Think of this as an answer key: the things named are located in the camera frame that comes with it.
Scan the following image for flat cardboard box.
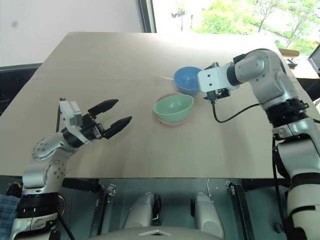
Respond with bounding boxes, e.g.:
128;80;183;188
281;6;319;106
278;48;301;57

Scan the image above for grey robot leg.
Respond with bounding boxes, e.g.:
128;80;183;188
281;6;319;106
190;192;226;240
124;192;162;230

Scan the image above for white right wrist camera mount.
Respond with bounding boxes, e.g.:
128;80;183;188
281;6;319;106
197;65;241;94

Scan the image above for black sofa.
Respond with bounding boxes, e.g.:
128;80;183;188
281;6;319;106
0;62;42;118

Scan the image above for dark window frame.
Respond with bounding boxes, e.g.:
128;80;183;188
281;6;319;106
139;0;158;34

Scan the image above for blue checked cloth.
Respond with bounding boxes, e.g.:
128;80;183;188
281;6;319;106
0;194;20;240

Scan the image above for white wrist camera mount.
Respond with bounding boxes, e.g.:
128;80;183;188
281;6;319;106
197;65;241;94
58;98;91;145

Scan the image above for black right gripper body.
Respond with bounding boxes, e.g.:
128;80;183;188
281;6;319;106
205;87;231;101

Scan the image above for blue bowl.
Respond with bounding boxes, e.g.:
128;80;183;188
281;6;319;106
173;66;202;96

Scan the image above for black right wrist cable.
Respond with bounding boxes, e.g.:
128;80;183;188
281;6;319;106
208;91;261;124

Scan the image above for pink bowl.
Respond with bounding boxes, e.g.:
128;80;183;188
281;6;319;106
154;92;194;128

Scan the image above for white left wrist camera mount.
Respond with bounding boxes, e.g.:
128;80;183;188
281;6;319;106
58;98;91;145

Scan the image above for brown side desk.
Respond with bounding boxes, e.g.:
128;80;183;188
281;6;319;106
278;48;320;80

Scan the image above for green bowl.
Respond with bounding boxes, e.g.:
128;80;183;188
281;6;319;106
152;93;195;124

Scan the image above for grey robot left leg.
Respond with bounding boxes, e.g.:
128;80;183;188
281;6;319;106
124;192;162;230

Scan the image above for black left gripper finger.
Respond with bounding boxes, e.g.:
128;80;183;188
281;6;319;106
87;98;120;119
103;115;133;140

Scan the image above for grey robot right leg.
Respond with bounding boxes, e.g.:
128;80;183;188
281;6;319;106
190;192;226;240

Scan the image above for dark screen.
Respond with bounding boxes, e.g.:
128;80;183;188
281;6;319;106
307;45;320;74

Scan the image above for black table leg strut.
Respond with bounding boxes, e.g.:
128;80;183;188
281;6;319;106
88;183;117;238
224;179;256;240

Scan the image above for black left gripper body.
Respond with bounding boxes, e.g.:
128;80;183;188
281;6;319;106
79;112;107;142

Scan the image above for grey robot torso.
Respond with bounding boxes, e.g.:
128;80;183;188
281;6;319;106
93;220;226;240

